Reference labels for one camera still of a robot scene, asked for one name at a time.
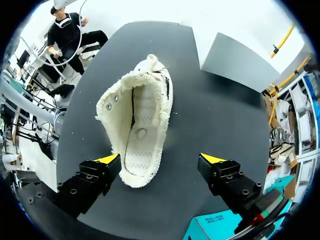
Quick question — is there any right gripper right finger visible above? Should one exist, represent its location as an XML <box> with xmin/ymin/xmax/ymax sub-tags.
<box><xmin>197</xmin><ymin>152</ymin><xmax>264</xmax><ymax>215</ymax></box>

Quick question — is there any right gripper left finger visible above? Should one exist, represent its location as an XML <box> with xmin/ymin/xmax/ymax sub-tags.
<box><xmin>56</xmin><ymin>152</ymin><xmax>123</xmax><ymax>218</ymax></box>

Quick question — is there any cream white knit shoe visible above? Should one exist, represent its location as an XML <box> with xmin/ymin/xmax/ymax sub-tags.
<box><xmin>94</xmin><ymin>53</ymin><xmax>175</xmax><ymax>189</ymax></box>

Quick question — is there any white shoebox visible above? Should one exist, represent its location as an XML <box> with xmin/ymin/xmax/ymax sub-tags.
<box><xmin>200</xmin><ymin>31</ymin><xmax>281</xmax><ymax>94</ymax></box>

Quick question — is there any teal box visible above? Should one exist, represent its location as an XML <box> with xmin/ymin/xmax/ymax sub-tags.
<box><xmin>181</xmin><ymin>214</ymin><xmax>254</xmax><ymax>240</ymax></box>

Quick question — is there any person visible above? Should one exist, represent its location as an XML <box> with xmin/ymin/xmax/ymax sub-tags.
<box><xmin>46</xmin><ymin>4</ymin><xmax>110</xmax><ymax>76</ymax></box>

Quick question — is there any white cable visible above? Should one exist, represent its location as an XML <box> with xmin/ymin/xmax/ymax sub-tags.
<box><xmin>19</xmin><ymin>0</ymin><xmax>88</xmax><ymax>67</ymax></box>

